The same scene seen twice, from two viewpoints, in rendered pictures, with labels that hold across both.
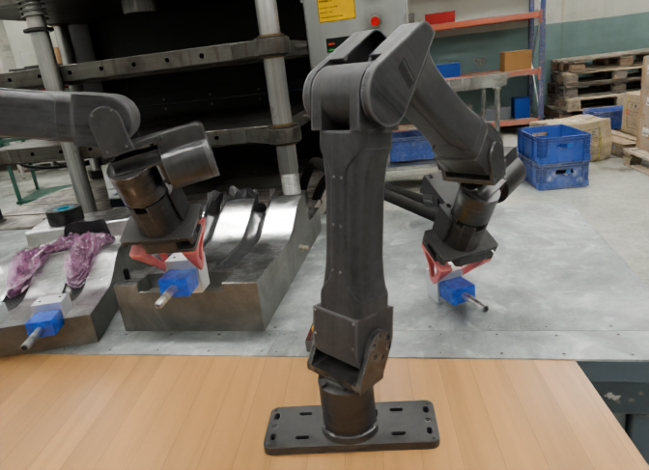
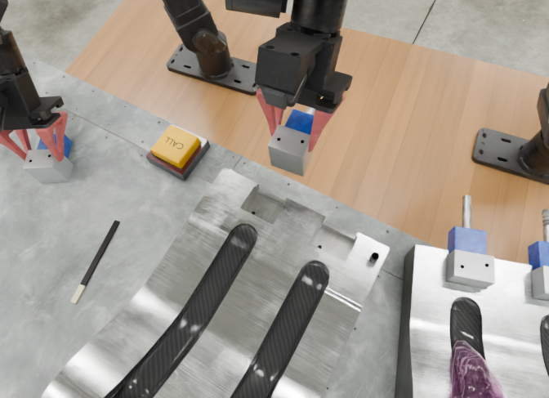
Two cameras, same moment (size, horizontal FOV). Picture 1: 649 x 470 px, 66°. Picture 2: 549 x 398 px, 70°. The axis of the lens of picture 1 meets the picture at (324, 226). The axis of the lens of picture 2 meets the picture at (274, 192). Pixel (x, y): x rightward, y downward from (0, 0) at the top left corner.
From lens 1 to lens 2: 104 cm
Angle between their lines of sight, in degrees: 96
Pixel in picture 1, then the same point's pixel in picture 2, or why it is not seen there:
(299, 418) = (242, 79)
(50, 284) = (511, 369)
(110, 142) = not seen: outside the picture
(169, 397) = (323, 139)
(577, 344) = (46, 81)
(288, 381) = (236, 121)
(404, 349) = (144, 119)
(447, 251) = (48, 99)
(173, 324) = not seen: hidden behind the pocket
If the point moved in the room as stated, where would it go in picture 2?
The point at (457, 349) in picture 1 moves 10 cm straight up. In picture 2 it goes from (113, 105) to (88, 67)
